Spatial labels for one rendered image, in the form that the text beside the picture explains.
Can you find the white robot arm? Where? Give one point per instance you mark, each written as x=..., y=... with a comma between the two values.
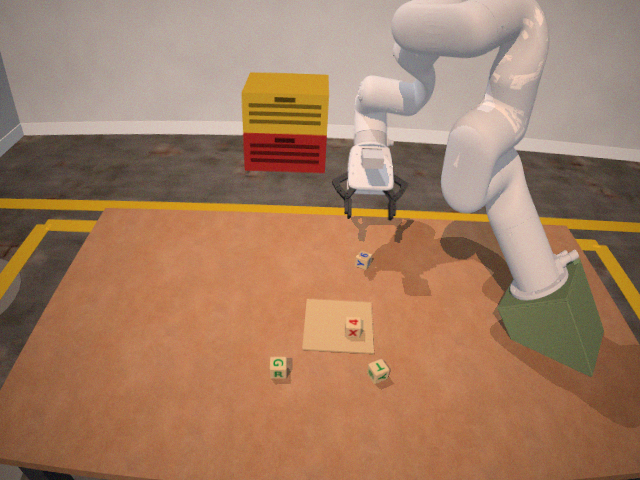
x=482, y=136

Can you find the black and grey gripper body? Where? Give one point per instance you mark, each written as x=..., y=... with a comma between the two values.
x=367, y=181

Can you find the tan flat mat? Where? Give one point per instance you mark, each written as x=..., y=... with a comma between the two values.
x=324, y=328

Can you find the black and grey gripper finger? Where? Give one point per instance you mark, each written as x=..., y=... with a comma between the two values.
x=394, y=197
x=345, y=195

